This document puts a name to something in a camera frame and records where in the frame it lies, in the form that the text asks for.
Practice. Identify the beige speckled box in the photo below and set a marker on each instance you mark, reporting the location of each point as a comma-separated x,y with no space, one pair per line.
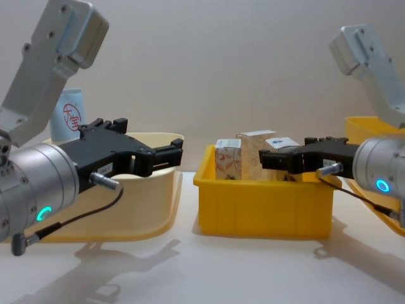
251,152

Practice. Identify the pale cream plastic bin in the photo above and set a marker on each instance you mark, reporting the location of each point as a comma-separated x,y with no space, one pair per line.
142,202

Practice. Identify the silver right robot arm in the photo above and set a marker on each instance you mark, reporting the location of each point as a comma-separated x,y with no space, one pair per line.
373,164

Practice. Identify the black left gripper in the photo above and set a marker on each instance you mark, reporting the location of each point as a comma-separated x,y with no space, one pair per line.
101,152

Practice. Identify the yellow plastic bin with ribs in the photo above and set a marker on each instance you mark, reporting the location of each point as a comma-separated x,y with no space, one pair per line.
262,206

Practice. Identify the white carton with red print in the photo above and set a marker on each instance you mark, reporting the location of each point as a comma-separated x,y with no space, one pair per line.
68,117

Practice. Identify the white box with floral pattern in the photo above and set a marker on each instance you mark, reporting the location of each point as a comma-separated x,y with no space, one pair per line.
228,161

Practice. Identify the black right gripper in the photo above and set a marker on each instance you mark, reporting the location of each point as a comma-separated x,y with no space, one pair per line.
329,153

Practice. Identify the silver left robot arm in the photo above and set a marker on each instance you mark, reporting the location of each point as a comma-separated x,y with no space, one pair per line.
38,177

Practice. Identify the white box with blue print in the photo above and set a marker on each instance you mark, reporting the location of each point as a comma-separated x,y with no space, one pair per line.
281,142

